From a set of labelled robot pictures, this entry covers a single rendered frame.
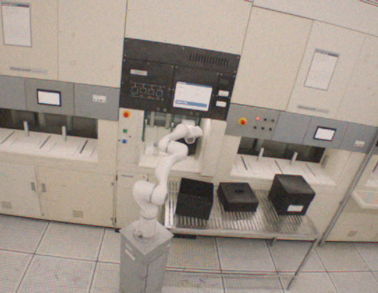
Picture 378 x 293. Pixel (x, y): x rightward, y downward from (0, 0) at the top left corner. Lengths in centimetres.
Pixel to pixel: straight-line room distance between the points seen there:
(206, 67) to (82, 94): 99
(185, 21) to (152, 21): 23
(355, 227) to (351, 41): 216
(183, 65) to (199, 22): 33
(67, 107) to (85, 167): 59
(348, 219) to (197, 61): 247
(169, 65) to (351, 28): 146
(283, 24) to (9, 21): 203
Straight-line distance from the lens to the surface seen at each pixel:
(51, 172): 280
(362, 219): 373
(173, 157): 192
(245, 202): 239
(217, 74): 222
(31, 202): 313
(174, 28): 214
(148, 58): 218
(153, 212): 188
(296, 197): 250
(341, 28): 250
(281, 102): 245
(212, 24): 216
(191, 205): 218
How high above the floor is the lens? 226
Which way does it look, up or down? 28 degrees down
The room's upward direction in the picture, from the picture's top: 11 degrees clockwise
